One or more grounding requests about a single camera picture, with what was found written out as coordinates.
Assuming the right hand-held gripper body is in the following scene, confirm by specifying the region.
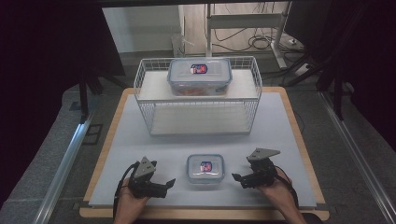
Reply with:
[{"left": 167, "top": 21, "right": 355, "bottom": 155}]
[{"left": 241, "top": 147, "right": 281, "bottom": 189}]

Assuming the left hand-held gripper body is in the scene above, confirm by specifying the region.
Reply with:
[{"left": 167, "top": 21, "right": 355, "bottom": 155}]
[{"left": 127, "top": 156, "right": 169, "bottom": 200}]

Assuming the small clear plastic food container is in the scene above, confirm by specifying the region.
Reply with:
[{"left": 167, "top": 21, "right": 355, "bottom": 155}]
[{"left": 186, "top": 154, "right": 226, "bottom": 185}]

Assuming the white wire rack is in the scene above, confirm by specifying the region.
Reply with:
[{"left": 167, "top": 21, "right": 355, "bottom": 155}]
[{"left": 134, "top": 56, "right": 263, "bottom": 136}]

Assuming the large clear plastic food container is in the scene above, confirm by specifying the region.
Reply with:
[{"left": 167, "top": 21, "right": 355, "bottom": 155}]
[{"left": 166, "top": 58, "right": 233, "bottom": 97}]

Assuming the person's right hand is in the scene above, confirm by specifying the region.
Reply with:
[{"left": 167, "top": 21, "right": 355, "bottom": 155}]
[{"left": 258, "top": 175, "right": 295, "bottom": 207}]

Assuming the person's left hand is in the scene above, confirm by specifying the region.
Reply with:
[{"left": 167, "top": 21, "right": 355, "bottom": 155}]
[{"left": 119, "top": 186, "right": 151, "bottom": 217}]

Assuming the light grey table mat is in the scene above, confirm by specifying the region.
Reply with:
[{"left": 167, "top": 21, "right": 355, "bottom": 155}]
[{"left": 88, "top": 91, "right": 318, "bottom": 209}]

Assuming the black floor plate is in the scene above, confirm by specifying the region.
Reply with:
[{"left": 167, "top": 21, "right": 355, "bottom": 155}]
[{"left": 82, "top": 123, "right": 104, "bottom": 146}]

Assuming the black stand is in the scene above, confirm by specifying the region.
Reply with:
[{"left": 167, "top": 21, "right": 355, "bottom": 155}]
[
  {"left": 78, "top": 69, "right": 125, "bottom": 124},
  {"left": 279, "top": 52, "right": 347, "bottom": 120}
]

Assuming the clear plastic bag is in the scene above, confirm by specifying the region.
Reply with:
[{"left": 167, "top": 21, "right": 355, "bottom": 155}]
[{"left": 170, "top": 33, "right": 194, "bottom": 58}]

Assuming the black curtain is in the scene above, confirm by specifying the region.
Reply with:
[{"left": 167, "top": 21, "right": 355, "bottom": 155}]
[
  {"left": 0, "top": 0, "right": 125, "bottom": 206},
  {"left": 286, "top": 0, "right": 396, "bottom": 150}
]

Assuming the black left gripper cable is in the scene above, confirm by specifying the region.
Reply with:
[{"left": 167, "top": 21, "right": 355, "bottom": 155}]
[{"left": 112, "top": 161, "right": 139, "bottom": 220}]

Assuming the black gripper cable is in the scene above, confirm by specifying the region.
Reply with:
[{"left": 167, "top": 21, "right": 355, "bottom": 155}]
[
  {"left": 275, "top": 166, "right": 301, "bottom": 209},
  {"left": 112, "top": 161, "right": 139, "bottom": 220}
]

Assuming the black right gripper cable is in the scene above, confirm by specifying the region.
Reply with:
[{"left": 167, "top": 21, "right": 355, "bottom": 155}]
[{"left": 275, "top": 166, "right": 301, "bottom": 209}]

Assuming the aluminium rail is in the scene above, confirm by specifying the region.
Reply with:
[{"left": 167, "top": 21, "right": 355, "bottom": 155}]
[
  {"left": 33, "top": 120, "right": 92, "bottom": 224},
  {"left": 319, "top": 92, "right": 396, "bottom": 224}
]

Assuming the bundle of black floor cables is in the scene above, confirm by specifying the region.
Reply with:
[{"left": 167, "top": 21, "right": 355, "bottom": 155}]
[{"left": 213, "top": 27, "right": 304, "bottom": 54}]

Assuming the white metal desk frame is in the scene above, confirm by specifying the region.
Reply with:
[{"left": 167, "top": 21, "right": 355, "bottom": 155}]
[{"left": 204, "top": 3, "right": 292, "bottom": 70}]

